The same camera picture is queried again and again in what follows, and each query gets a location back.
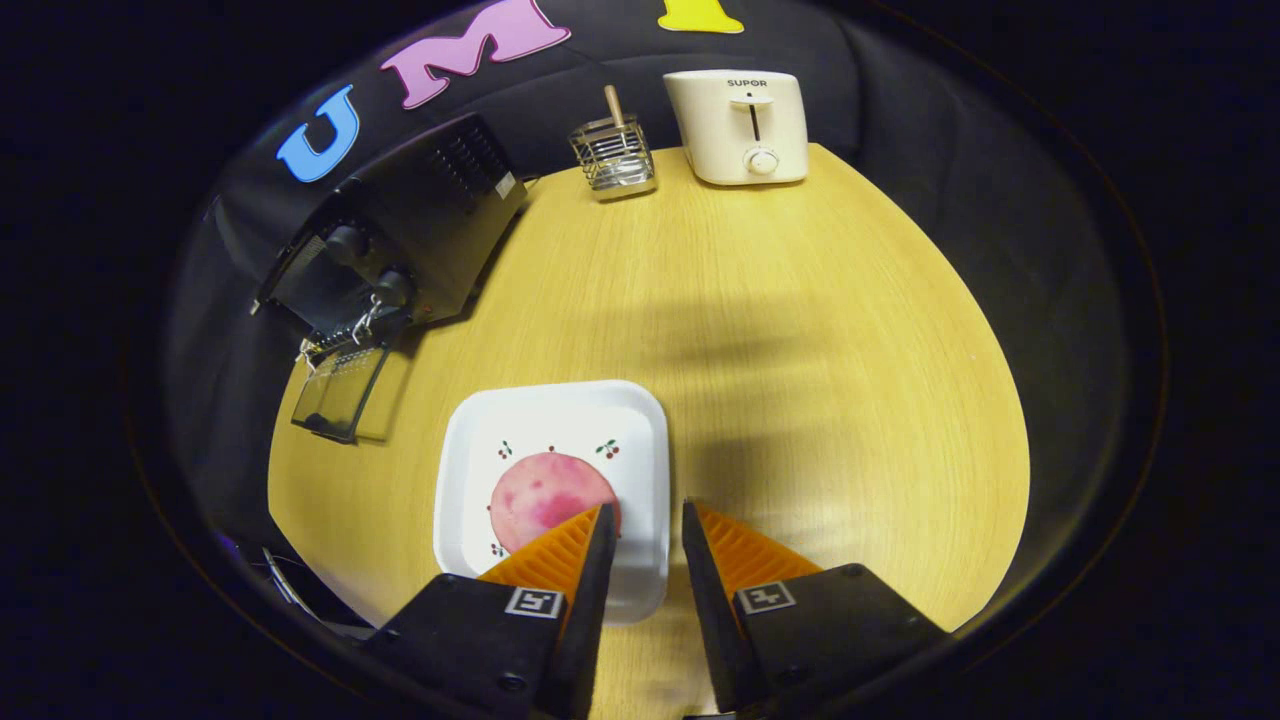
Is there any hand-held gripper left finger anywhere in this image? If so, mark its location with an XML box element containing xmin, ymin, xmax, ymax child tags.
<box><xmin>360</xmin><ymin>503</ymin><xmax>621</xmax><ymax>720</ymax></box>

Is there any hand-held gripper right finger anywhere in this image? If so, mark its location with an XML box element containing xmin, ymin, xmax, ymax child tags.
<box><xmin>682</xmin><ymin>498</ymin><xmax>951</xmax><ymax>716</ymax></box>

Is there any pink round food slice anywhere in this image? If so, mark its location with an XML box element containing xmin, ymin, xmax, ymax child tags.
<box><xmin>488</xmin><ymin>452</ymin><xmax>623</xmax><ymax>556</ymax></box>

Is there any white square plate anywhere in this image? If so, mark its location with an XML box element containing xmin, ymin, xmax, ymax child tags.
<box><xmin>433</xmin><ymin>380</ymin><xmax>671</xmax><ymax>626</ymax></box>

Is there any black toaster oven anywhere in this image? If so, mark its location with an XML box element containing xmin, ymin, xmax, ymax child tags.
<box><xmin>250</xmin><ymin>112</ymin><xmax>529</xmax><ymax>443</ymax></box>

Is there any cream bread toaster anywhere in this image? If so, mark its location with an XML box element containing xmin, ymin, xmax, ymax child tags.
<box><xmin>663</xmin><ymin>69</ymin><xmax>809</xmax><ymax>187</ymax></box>

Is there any wire utensil basket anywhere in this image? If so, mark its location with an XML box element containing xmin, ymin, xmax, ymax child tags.
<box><xmin>569</xmin><ymin>114</ymin><xmax>658</xmax><ymax>203</ymax></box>

